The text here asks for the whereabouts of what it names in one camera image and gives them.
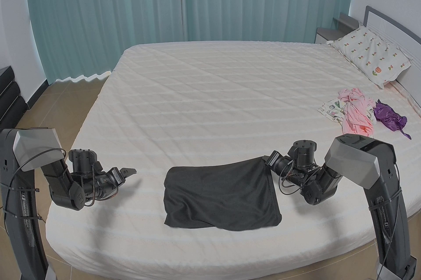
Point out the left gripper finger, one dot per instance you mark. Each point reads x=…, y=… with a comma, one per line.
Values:
x=128, y=171

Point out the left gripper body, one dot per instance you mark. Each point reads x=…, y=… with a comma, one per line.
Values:
x=115, y=177

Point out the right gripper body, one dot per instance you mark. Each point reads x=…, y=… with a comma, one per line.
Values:
x=275, y=162

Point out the black polo shirt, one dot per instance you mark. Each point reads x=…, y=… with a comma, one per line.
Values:
x=223, y=196

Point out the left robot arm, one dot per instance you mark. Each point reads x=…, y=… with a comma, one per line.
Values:
x=29, y=153

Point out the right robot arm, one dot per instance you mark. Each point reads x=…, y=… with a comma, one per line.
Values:
x=361, y=160

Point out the bed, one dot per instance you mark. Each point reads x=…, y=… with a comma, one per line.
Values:
x=213, y=91

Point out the white printed garment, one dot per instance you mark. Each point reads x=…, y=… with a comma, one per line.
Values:
x=329, y=109

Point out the pink garment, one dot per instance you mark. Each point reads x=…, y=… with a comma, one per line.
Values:
x=357, y=117

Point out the purple garment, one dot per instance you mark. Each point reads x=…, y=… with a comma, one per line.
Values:
x=388, y=116

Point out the black chest of drawers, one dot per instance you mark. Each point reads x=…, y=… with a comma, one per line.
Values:
x=10, y=98

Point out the grey bedside table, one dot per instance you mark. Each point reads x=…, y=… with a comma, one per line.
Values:
x=325, y=34

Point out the white printed pillow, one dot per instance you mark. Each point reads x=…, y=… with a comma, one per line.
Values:
x=371, y=55

